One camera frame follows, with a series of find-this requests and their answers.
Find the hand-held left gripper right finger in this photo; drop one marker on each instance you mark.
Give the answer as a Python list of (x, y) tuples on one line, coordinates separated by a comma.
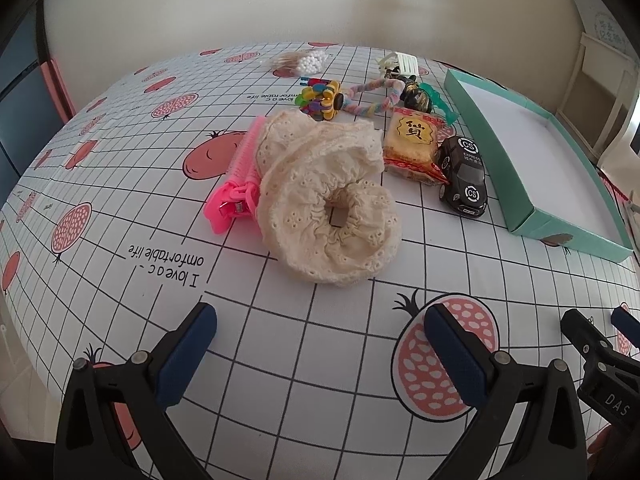
[(455, 360)]

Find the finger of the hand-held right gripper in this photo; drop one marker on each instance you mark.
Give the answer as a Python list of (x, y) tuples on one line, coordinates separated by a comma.
[(585, 340), (627, 321)]

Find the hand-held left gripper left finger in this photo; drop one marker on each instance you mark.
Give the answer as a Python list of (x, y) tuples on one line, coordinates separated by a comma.
[(187, 360)]

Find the pink hair clip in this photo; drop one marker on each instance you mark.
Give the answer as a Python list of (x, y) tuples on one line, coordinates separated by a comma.
[(235, 195)]

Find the black toy car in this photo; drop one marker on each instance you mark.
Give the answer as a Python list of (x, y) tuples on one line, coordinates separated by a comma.
[(462, 175)]

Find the teal shallow cardboard box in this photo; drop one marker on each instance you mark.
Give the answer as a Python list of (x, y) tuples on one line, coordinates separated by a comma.
[(525, 150)]

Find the rice cracker snack packet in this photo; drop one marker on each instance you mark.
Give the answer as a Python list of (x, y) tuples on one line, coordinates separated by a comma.
[(412, 145)]

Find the cream lace scrunchie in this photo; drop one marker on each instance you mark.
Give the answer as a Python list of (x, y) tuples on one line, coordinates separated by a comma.
[(310, 160)]

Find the teal hair clip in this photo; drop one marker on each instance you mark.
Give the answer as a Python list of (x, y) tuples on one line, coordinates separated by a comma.
[(442, 107)]

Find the black gold toy figure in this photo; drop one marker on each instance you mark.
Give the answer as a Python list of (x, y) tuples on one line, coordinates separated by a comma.
[(417, 95)]

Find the colourful bead toy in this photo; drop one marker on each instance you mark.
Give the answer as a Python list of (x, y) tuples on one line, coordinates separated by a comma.
[(320, 100)]

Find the white claw hair clip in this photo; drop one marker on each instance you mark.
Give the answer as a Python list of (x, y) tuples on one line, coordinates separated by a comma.
[(406, 64)]

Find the clear bag of white beads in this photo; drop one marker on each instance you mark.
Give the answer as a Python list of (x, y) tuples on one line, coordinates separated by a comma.
[(307, 62)]

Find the red pink crochet blanket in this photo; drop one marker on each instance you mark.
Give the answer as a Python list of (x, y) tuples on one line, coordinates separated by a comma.
[(619, 191)]

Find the white shelf unit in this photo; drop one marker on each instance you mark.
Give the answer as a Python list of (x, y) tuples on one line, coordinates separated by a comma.
[(587, 50)]

